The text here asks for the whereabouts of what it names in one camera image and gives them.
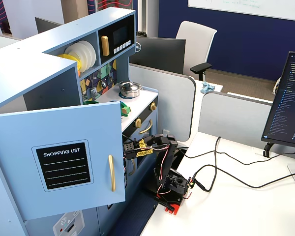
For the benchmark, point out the steel toy whisk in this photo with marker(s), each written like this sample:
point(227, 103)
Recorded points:
point(111, 79)

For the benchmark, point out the gold stove knob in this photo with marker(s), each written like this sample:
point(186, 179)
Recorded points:
point(137, 123)
point(153, 106)

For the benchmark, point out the steel toy skimmer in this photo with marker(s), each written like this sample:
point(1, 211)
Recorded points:
point(84, 97)

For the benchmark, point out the computer monitor showing code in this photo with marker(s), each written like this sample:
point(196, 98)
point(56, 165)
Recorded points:
point(285, 110)

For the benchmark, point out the steel toy ladle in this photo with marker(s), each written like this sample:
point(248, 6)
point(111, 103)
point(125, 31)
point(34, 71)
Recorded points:
point(103, 84)

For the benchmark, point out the steel toy slotted spatula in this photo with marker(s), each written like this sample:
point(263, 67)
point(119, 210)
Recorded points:
point(93, 92)

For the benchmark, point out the black toy microwave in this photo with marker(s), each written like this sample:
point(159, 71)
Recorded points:
point(120, 34)

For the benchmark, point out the aluminium frame post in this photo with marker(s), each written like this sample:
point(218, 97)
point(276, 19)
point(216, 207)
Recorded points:
point(142, 17)

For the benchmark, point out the dark grey monitor back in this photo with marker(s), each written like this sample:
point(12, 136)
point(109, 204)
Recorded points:
point(46, 25)

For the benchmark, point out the crumpled blue cloth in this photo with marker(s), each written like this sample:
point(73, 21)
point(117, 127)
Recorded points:
point(206, 88)

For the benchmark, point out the cabinet door with shopping list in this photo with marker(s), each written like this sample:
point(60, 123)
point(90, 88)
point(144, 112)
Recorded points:
point(14, 147)

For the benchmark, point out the blue toy kitchen unit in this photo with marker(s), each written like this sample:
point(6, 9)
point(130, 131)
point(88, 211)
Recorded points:
point(27, 68)

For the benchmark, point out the grey power socket box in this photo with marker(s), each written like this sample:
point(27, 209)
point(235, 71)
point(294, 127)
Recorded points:
point(166, 131)

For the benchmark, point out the white office chair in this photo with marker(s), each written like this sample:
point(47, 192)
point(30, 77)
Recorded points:
point(196, 37)

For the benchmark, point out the steel toy pot with lid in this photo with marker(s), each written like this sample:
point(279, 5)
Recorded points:
point(130, 89)

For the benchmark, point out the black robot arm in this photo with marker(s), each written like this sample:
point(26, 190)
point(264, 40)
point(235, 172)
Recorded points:
point(173, 152)

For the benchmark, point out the black monitor clamp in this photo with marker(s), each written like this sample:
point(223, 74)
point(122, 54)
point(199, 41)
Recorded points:
point(266, 152)

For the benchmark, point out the white whiteboard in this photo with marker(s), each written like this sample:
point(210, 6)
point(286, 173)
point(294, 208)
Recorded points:
point(236, 5)

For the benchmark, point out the red robot base mount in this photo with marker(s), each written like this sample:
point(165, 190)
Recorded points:
point(173, 207)

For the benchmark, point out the grey desk divider panel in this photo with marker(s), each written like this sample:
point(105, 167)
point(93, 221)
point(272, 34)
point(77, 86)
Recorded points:
point(162, 103)
point(231, 118)

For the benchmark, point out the white toy plate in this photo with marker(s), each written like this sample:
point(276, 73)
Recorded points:
point(88, 55)
point(75, 56)
point(94, 52)

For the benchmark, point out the black Dell monitor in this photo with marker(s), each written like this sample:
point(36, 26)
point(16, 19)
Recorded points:
point(159, 54)

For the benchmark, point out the green plastic plate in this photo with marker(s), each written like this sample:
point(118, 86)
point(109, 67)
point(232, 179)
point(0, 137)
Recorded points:
point(91, 102)

